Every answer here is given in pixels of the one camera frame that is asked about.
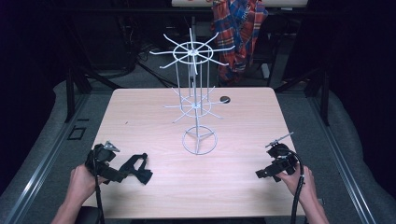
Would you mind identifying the black metal stand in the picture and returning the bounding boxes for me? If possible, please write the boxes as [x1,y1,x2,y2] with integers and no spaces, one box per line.
[64,66,94,124]
[303,68,332,127]

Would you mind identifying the person's right hand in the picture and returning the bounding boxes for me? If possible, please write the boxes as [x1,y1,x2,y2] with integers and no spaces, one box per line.
[276,163,318,204]

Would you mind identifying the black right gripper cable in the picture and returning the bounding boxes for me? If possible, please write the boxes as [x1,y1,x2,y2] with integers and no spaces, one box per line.
[279,148,306,224]

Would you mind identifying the black floor cable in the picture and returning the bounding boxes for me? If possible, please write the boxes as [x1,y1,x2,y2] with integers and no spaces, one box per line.
[135,58,179,89]

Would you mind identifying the red blue plaid cloth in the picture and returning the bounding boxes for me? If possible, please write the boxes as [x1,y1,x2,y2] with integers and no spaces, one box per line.
[210,0,269,88]

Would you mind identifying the person's left hand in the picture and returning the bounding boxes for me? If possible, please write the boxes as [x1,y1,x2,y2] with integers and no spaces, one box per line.
[66,163,108,207]

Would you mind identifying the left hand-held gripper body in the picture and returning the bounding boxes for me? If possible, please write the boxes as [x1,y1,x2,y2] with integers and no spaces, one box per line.
[84,140,129,185]

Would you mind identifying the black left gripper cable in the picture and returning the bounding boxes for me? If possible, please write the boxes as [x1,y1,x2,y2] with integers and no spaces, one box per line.
[91,150,106,224]

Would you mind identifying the aluminium floor rail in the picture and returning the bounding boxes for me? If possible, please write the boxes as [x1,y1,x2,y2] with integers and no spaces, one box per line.
[2,92,92,224]
[306,92,377,224]

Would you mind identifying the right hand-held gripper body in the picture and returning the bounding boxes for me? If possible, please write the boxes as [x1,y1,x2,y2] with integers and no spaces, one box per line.
[264,132,301,177]

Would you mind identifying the white wire hanging rack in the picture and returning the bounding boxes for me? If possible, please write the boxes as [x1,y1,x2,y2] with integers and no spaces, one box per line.
[148,27,236,156]

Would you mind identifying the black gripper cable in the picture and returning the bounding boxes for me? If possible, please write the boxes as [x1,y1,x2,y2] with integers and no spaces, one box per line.
[91,150,106,224]
[279,148,306,224]

